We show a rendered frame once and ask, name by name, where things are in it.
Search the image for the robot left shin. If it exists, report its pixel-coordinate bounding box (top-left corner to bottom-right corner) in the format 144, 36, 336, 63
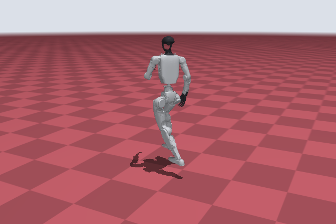
161, 129, 181, 161

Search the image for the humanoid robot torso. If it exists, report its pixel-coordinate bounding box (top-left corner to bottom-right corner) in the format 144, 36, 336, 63
157, 53, 180, 104

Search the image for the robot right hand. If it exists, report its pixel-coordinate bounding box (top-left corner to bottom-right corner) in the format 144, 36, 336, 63
178, 92, 188, 107

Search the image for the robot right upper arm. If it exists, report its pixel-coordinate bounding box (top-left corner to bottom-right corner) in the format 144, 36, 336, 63
179, 56, 191, 81

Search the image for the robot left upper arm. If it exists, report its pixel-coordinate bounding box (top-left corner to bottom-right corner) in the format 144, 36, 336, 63
144, 56, 161, 80

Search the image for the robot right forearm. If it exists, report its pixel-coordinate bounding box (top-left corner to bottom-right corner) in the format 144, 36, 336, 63
182, 78, 191, 95

